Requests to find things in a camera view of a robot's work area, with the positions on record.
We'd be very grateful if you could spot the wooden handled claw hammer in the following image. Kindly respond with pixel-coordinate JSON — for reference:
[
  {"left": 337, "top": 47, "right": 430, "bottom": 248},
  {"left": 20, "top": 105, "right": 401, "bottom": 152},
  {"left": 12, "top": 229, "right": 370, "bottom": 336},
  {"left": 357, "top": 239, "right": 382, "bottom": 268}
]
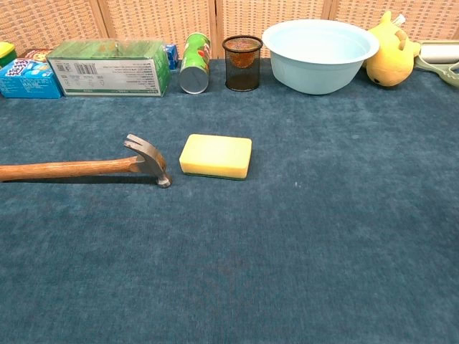
[{"left": 0, "top": 133, "right": 174, "bottom": 189}]

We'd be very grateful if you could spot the yellow green scrub sponge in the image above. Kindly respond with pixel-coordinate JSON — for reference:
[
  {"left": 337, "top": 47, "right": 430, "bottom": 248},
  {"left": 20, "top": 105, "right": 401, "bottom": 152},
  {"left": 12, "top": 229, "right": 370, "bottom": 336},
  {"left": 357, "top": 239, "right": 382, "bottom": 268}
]
[{"left": 0, "top": 42, "right": 17, "bottom": 69}]

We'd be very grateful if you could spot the blue table cloth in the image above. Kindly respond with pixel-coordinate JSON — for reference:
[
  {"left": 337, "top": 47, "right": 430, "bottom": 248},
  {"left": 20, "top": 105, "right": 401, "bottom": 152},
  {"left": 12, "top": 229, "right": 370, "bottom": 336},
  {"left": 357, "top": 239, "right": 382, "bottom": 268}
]
[{"left": 0, "top": 58, "right": 459, "bottom": 344}]

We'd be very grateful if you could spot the black mesh pen holder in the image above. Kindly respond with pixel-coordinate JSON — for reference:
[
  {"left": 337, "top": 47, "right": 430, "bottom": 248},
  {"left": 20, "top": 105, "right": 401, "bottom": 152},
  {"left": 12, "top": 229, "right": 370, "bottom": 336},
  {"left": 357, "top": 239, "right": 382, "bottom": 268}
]
[{"left": 222, "top": 34, "right": 264, "bottom": 92}]

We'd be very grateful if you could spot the green chips can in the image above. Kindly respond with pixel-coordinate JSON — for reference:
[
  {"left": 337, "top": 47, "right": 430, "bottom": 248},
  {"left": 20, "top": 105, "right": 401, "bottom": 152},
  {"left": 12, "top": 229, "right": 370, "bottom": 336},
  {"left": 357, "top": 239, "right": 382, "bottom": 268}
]
[{"left": 179, "top": 32, "right": 212, "bottom": 95}]

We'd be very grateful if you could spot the small blue carton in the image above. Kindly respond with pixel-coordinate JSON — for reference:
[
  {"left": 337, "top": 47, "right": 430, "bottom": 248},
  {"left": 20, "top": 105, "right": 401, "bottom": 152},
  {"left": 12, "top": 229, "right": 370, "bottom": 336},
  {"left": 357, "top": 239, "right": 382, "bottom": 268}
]
[{"left": 164, "top": 43, "right": 179, "bottom": 70}]

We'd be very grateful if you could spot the light blue plastic basin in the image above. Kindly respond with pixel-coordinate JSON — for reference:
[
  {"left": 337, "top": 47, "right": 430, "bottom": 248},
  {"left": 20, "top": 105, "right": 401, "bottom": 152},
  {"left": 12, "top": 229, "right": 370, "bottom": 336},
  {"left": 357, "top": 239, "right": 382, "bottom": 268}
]
[{"left": 261, "top": 19, "right": 380, "bottom": 96}]

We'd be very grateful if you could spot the green clear tissue box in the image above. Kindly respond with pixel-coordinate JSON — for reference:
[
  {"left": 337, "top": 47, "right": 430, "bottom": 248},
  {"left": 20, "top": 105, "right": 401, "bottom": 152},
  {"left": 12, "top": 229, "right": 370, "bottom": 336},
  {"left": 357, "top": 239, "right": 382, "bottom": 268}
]
[{"left": 45, "top": 38, "right": 172, "bottom": 98}]

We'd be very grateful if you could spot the woven rattan folding screen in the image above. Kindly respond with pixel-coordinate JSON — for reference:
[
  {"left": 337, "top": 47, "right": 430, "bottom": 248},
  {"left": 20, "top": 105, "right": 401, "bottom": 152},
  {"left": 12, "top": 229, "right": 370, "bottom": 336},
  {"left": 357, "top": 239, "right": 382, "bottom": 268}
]
[{"left": 0, "top": 0, "right": 459, "bottom": 61}]

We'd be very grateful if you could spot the yellow plush toy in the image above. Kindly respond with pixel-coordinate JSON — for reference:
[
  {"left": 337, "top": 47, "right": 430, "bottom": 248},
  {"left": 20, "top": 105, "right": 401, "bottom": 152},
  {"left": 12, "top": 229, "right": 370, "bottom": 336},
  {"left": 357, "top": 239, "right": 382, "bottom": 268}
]
[{"left": 362, "top": 10, "right": 422, "bottom": 87}]

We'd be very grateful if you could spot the blue snack box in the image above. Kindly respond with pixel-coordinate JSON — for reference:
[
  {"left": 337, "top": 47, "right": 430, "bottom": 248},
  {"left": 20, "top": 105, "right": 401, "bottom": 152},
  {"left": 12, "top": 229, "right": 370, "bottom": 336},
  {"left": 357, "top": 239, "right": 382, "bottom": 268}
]
[{"left": 0, "top": 58, "right": 63, "bottom": 100}]

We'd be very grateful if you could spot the red snack box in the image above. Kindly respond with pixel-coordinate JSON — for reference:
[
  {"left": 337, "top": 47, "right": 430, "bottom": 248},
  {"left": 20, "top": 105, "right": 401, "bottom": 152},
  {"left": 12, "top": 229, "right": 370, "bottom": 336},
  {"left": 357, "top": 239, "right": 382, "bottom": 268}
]
[{"left": 17, "top": 48, "right": 55, "bottom": 62}]

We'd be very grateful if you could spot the pale green plastic tool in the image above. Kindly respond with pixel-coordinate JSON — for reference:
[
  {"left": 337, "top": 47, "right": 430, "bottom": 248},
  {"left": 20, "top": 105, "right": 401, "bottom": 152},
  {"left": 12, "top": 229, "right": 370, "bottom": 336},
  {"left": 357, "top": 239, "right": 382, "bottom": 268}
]
[{"left": 414, "top": 55, "right": 459, "bottom": 89}]

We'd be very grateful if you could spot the white paper roll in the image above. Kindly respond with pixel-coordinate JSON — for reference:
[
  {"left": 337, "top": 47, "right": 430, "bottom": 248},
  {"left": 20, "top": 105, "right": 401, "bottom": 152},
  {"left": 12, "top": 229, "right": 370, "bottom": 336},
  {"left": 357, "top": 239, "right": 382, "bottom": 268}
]
[{"left": 418, "top": 41, "right": 459, "bottom": 65}]

